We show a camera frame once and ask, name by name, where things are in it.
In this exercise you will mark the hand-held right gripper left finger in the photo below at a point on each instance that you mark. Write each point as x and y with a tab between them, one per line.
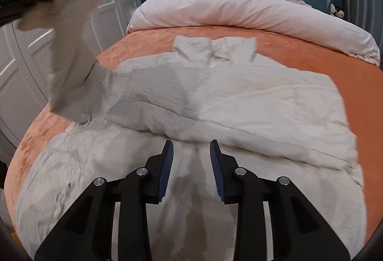
167	172

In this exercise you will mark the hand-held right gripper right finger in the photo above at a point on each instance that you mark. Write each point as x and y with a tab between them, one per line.
216	172

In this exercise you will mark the white fluffy robe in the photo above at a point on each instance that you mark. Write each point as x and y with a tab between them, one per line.
239	99

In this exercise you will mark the white panelled wardrobe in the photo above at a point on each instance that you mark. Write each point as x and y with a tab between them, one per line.
18	69

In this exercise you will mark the orange bed sheet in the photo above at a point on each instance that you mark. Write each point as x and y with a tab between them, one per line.
299	50

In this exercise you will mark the pale pink duvet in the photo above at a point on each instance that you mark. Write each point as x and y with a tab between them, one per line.
239	9

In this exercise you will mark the small plush toy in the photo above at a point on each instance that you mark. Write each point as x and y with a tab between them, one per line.
336	11

